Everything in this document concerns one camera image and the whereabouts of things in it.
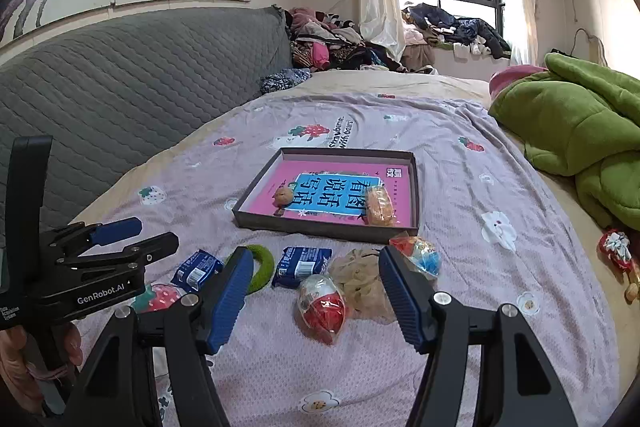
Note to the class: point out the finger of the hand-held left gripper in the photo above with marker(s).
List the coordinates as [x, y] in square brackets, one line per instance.
[117, 229]
[155, 246]

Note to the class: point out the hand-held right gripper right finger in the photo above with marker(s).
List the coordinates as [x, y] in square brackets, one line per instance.
[402, 302]

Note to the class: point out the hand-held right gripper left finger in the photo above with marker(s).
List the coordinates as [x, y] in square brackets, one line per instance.
[232, 302]

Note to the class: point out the grey shallow box tray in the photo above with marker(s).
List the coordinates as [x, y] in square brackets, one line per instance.
[310, 232]

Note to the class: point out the person's left hand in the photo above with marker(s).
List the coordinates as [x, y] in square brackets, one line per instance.
[17, 367]

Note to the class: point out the blue snack packet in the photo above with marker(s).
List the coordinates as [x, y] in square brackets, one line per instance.
[197, 269]
[302, 267]

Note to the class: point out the egg toy with blue wrapper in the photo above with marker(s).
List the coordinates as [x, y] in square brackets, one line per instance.
[419, 257]

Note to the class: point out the red white egg toy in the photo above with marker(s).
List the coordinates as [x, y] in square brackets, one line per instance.
[322, 312]

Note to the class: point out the orange bread packet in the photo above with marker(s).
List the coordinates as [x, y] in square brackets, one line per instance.
[382, 206]

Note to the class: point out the small brown round toy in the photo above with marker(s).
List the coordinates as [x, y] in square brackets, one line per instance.
[284, 196]

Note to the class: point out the purple strawberry printed blanket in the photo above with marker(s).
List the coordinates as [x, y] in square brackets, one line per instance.
[450, 187]

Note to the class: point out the pink book with blue label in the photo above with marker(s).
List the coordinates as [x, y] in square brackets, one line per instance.
[272, 179]

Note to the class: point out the grey quilted headboard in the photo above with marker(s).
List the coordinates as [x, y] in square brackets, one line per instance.
[125, 72]

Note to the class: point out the dark blue patterned cloth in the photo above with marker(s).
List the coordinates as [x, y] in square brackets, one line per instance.
[282, 80]

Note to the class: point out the red white plush ornament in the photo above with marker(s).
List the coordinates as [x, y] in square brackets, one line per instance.
[617, 249]

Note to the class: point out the pink pillow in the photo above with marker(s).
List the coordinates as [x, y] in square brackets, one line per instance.
[510, 79]

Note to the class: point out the green fleece blanket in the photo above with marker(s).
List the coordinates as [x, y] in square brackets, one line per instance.
[575, 122]

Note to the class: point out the pile of mixed clothes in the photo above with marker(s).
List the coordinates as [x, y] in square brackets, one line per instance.
[330, 42]

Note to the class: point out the dark clothes on windowsill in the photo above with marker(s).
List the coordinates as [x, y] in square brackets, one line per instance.
[450, 27]

